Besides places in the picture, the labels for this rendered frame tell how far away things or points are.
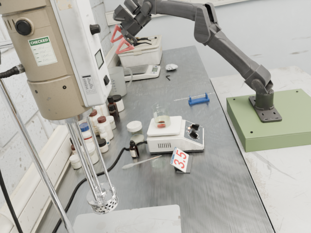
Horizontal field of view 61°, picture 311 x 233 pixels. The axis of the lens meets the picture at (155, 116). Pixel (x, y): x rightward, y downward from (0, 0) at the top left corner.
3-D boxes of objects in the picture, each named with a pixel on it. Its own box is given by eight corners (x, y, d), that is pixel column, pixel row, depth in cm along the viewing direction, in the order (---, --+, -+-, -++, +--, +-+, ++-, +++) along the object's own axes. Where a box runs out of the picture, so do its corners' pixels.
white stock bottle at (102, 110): (106, 117, 132) (99, 93, 126) (113, 122, 127) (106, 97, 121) (93, 123, 129) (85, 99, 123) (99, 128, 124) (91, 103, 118)
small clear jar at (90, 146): (81, 165, 100) (76, 151, 97) (89, 156, 105) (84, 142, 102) (95, 166, 98) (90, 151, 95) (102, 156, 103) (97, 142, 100)
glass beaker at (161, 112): (156, 131, 96) (152, 111, 92) (154, 123, 102) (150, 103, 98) (175, 127, 96) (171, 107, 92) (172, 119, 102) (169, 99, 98)
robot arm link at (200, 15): (140, -4, 103) (213, 9, 90) (153, -7, 109) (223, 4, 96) (140, 28, 111) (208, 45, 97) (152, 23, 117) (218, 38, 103)
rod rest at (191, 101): (208, 98, 132) (207, 91, 130) (209, 101, 129) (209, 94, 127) (188, 101, 132) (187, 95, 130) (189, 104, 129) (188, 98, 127)
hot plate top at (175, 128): (182, 117, 103) (182, 115, 102) (180, 134, 93) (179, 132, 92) (152, 119, 105) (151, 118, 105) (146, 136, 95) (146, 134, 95)
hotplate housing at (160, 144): (204, 132, 105) (202, 114, 102) (204, 152, 94) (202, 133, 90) (149, 136, 110) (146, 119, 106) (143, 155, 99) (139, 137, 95)
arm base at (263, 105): (263, 103, 90) (284, 101, 89) (248, 80, 107) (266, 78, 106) (262, 123, 94) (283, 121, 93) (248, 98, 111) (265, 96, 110)
